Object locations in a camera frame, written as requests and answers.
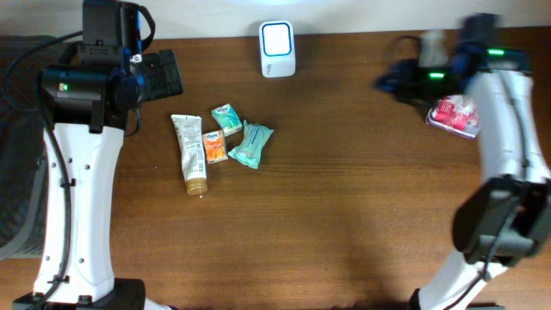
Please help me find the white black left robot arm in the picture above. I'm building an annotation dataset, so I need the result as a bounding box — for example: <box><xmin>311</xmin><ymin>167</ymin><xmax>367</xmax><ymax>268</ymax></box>
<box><xmin>12</xmin><ymin>1</ymin><xmax>183</xmax><ymax>309</ymax></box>

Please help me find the green wet wipes pack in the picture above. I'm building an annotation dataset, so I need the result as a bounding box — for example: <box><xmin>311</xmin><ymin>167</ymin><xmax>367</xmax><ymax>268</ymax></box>
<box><xmin>228</xmin><ymin>120</ymin><xmax>274</xmax><ymax>169</ymax></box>

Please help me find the orange tissue packet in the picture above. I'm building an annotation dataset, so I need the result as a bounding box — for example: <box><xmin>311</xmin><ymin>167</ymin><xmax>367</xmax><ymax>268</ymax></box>
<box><xmin>202</xmin><ymin>130</ymin><xmax>228</xmax><ymax>164</ymax></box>

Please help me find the grey plastic mesh basket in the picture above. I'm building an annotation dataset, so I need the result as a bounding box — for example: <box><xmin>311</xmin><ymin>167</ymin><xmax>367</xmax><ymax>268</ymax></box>
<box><xmin>1</xmin><ymin>35</ymin><xmax>59</xmax><ymax>261</ymax></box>

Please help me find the cream tube with gold cap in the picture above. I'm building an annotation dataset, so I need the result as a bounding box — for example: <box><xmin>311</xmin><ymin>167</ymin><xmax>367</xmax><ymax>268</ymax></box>
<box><xmin>170</xmin><ymin>115</ymin><xmax>207</xmax><ymax>195</ymax></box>

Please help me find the teal tissue packet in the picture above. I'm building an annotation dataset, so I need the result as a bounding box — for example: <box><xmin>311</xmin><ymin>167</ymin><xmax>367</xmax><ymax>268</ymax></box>
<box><xmin>211</xmin><ymin>103</ymin><xmax>243</xmax><ymax>137</ymax></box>

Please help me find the red purple tissue pack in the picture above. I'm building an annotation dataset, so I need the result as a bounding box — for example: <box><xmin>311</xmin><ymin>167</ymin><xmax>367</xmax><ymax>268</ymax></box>
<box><xmin>425</xmin><ymin>95</ymin><xmax>480</xmax><ymax>139</ymax></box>

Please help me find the white barcode scanner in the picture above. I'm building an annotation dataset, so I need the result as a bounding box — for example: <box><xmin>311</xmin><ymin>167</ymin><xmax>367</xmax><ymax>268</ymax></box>
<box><xmin>258</xmin><ymin>21</ymin><xmax>296</xmax><ymax>78</ymax></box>

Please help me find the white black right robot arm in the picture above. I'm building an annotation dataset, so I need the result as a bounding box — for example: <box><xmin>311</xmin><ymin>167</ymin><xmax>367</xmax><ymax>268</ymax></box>
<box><xmin>375</xmin><ymin>13</ymin><xmax>550</xmax><ymax>309</ymax></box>

